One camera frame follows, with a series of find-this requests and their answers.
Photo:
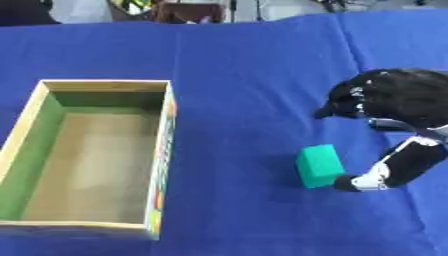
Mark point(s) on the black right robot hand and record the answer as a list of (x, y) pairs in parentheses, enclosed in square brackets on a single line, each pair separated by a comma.
[(402, 96)]

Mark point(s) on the tan cardboard box green inside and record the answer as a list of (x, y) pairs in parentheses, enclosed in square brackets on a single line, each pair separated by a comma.
[(87, 156)]

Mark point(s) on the green rectangular block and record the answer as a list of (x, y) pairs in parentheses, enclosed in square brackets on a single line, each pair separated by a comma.
[(319, 164)]

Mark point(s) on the brown wooden chair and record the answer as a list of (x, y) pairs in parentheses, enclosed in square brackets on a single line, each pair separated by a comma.
[(184, 12)]

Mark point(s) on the person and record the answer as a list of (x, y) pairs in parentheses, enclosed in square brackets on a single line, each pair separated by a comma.
[(23, 11)]

